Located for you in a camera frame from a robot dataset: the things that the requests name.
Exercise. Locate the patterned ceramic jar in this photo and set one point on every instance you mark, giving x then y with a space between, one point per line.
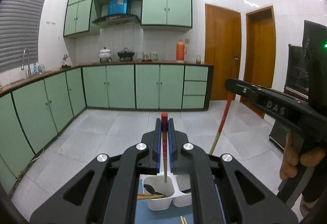
154 56

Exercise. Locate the metal kitchen faucet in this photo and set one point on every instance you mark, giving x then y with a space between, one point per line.
27 60

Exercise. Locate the green cabinet drawer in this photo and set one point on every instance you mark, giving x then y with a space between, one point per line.
194 102
195 88
196 73

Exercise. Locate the plain wooden door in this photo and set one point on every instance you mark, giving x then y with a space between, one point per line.
260 60

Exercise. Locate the black chopstick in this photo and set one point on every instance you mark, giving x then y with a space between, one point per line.
186 190

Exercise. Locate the black range hood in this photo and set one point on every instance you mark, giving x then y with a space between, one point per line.
116 19

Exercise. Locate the shiny blue box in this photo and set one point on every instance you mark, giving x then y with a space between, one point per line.
117 5

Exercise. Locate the black spoon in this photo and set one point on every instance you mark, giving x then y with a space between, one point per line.
159 192

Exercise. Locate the green wall cabinet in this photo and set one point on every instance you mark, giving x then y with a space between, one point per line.
166 6
76 16

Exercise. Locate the green base cabinets with countertop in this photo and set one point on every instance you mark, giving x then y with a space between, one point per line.
120 86

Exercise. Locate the black glass-front cabinet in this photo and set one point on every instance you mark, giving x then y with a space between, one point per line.
293 73

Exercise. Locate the small glass jar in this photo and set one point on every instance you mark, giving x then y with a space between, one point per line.
198 59

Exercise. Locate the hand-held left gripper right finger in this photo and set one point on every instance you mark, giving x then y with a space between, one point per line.
170 142

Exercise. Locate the orange thermos flask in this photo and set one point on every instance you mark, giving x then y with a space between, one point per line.
180 51

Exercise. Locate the blue table mat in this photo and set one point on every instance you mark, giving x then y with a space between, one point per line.
163 216

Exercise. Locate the white cooking pot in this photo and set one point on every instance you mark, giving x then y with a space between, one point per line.
105 53

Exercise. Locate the plain wooden chopstick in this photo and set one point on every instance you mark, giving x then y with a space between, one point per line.
149 198
149 194

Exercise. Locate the person's right forearm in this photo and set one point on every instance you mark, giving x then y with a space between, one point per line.
316 183

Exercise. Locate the black wok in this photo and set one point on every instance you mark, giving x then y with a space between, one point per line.
126 54

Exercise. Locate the person's right hand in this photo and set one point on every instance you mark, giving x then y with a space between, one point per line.
288 162

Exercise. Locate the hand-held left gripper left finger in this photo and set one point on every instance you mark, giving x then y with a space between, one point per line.
159 142

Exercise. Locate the white two-compartment utensil holder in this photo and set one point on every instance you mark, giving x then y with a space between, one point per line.
158 204

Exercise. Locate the clear glass container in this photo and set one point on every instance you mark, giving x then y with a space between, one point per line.
139 56

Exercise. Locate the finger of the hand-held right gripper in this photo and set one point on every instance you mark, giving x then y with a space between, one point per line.
242 88

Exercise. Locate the grey window blind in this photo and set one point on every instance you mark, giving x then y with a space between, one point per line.
20 22

